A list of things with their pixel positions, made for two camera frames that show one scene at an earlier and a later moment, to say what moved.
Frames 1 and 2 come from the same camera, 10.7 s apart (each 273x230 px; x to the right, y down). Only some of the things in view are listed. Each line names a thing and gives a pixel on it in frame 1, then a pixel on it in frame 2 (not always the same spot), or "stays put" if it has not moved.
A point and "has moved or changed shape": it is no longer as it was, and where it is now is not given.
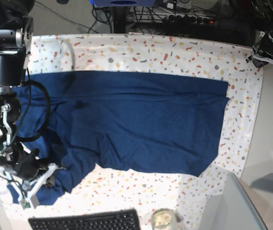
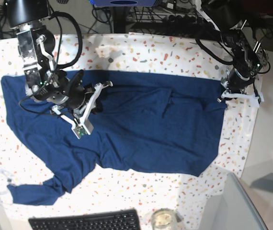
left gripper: (24, 162) -> (72, 92)
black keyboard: (120, 220) stays put
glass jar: (163, 219) stays put
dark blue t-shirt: (73, 120) has moved or changed shape
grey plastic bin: (235, 210) stays put
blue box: (121, 3) stays put
